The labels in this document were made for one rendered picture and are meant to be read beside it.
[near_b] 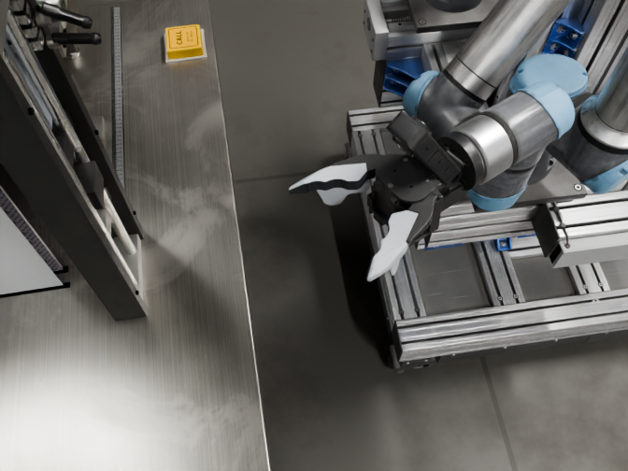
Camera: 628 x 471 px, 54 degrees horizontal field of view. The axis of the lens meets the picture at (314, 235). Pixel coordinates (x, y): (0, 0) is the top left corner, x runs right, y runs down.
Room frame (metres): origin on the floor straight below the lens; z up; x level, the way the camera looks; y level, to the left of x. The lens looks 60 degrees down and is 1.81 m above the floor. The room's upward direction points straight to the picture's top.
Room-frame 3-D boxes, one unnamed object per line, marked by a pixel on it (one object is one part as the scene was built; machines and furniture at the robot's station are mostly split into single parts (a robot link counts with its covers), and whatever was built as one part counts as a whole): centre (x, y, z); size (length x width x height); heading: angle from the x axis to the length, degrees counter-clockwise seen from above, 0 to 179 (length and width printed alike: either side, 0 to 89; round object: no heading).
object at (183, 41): (0.98, 0.27, 0.91); 0.07 x 0.07 x 0.02; 10
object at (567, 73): (0.76, -0.41, 0.98); 0.13 x 0.12 x 0.14; 34
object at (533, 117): (0.51, -0.26, 1.21); 0.11 x 0.08 x 0.09; 124
